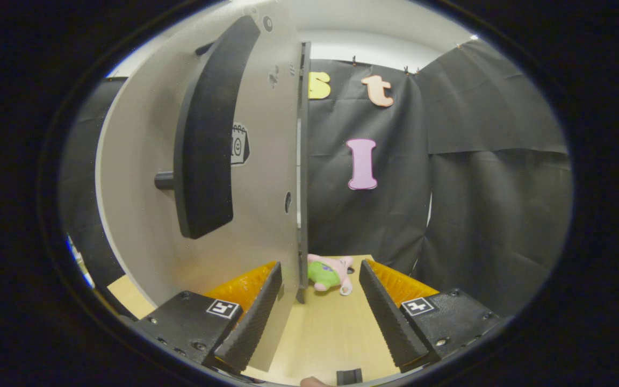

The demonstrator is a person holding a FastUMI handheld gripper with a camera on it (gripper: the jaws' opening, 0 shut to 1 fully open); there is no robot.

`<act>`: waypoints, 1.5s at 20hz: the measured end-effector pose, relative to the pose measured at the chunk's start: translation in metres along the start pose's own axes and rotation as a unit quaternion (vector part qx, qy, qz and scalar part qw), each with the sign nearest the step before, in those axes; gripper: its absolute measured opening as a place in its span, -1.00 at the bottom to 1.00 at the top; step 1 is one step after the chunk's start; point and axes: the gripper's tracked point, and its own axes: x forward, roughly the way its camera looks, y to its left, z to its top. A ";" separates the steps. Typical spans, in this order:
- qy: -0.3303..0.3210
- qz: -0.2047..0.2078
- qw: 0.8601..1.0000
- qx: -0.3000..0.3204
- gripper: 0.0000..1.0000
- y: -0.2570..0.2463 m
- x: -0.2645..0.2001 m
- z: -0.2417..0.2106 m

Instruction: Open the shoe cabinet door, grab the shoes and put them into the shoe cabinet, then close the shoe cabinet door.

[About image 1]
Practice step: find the beige shoe cabinet door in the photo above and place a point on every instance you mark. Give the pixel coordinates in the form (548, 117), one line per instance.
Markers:
(143, 215)

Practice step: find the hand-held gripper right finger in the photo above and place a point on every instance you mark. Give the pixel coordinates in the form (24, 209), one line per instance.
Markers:
(387, 317)

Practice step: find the grey shoe cabinet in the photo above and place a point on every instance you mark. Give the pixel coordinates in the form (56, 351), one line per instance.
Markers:
(305, 161)

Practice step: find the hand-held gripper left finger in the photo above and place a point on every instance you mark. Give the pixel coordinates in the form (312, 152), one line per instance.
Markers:
(256, 317)

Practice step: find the green and pink plush toy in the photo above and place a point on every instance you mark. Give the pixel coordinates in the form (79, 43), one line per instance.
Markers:
(323, 273)

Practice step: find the black backdrop cloth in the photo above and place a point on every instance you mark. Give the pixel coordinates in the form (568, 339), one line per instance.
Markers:
(476, 215)

